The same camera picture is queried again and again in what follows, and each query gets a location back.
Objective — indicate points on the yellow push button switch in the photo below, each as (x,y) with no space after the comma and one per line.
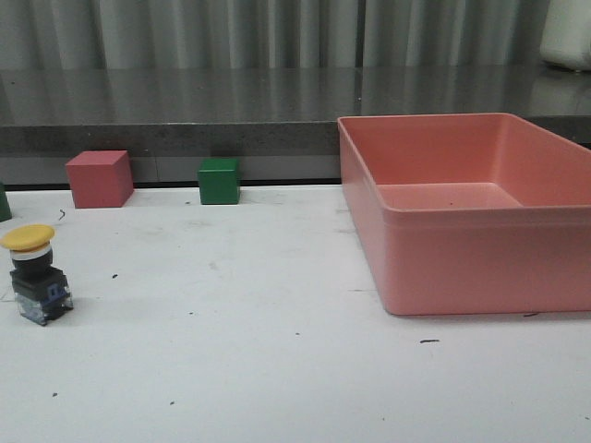
(41,291)

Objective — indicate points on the pink plastic bin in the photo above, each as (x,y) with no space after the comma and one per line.
(469,213)

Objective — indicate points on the green cube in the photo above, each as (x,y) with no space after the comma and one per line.
(219,181)
(5,210)

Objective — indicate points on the green cube left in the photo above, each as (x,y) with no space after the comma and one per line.
(5,210)

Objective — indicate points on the grey stone counter ledge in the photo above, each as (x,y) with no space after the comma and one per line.
(279,122)

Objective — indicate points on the pink cube middle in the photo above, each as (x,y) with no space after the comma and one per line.
(100,179)

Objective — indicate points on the green cube right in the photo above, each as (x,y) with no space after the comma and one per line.
(219,181)

